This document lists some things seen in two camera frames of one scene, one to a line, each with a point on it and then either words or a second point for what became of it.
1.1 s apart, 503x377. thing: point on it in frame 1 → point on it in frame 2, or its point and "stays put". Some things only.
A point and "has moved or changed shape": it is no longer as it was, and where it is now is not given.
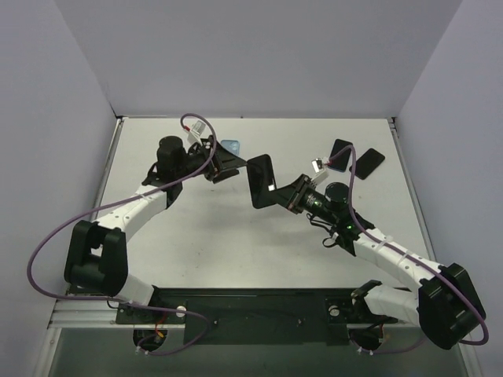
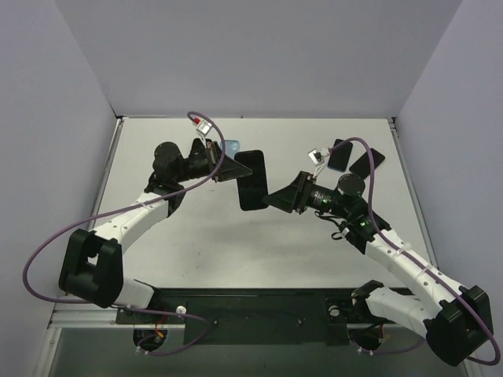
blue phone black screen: x=340 y=162 stays put
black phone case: x=262 y=181 has moved or changed shape
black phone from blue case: x=367 y=163 stays put
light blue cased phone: x=233 y=145 stays put
